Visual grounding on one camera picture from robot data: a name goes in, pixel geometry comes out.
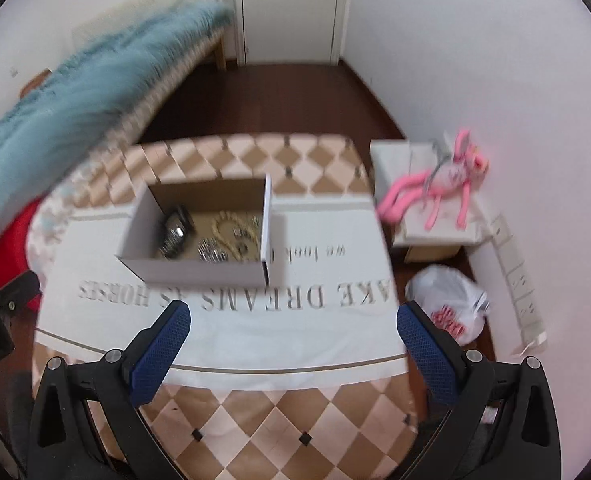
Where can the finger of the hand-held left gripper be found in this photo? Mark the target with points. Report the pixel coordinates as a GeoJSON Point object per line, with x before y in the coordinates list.
{"type": "Point", "coordinates": [10, 297]}

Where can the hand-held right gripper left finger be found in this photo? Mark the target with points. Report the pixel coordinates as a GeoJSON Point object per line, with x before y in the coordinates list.
{"type": "Point", "coordinates": [160, 345]}

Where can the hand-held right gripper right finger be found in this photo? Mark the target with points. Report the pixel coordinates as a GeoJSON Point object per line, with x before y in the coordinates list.
{"type": "Point", "coordinates": [425, 355]}

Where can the red blanket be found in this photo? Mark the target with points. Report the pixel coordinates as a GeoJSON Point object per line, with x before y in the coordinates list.
{"type": "Point", "coordinates": [10, 240]}

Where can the white plastic bag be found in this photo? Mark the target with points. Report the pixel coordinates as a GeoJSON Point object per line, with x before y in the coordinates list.
{"type": "Point", "coordinates": [440, 285]}

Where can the brown cardboard box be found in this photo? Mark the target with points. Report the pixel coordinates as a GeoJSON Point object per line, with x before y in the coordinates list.
{"type": "Point", "coordinates": [430, 253]}

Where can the checkered printed tablecloth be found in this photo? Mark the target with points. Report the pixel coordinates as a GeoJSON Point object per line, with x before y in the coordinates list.
{"type": "Point", "coordinates": [275, 330]}

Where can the blue quilt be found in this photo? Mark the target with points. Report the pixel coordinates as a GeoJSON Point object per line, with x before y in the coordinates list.
{"type": "Point", "coordinates": [50, 125]}

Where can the pink plush toy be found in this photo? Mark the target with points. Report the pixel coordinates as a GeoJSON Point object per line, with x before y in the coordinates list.
{"type": "Point", "coordinates": [445, 175]}

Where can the white carton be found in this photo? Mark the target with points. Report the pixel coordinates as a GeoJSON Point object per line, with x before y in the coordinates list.
{"type": "Point", "coordinates": [390, 160]}

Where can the white door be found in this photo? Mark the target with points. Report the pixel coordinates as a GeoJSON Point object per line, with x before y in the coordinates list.
{"type": "Point", "coordinates": [290, 5]}

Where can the white wall socket strip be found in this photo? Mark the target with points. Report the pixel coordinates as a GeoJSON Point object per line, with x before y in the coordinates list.
{"type": "Point", "coordinates": [523, 290]}

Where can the wooden bed frame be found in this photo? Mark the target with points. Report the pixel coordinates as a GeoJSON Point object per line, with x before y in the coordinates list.
{"type": "Point", "coordinates": [220, 52]}

